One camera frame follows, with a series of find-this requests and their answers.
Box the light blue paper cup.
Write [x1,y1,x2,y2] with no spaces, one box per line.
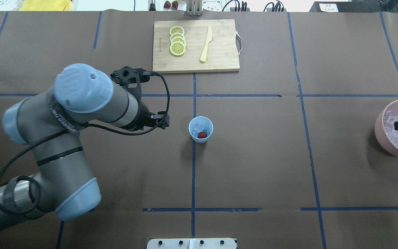
[188,116,214,144]

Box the wooden cutting board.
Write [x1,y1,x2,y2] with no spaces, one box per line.
[152,19,240,74]

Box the ice cube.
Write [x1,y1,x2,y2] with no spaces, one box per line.
[192,123,207,138]

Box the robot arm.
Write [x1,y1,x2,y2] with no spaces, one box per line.
[0,63,170,231]

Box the red strawberry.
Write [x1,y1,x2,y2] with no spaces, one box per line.
[197,131,208,140]

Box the wooden knife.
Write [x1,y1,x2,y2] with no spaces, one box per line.
[199,26,213,63]

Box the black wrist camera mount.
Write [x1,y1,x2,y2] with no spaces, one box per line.
[110,66,151,102]

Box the aluminium frame post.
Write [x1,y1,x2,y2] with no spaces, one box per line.
[186,0,203,16]

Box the yellow cloth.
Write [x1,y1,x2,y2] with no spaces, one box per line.
[20,0,73,11]

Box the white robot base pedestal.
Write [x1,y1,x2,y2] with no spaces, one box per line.
[146,238,238,249]

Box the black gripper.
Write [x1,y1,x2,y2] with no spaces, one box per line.
[139,102,170,130]

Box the pink bowl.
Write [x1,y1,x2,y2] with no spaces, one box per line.
[374,100,398,157]

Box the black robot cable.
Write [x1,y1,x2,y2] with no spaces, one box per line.
[0,71,170,216]

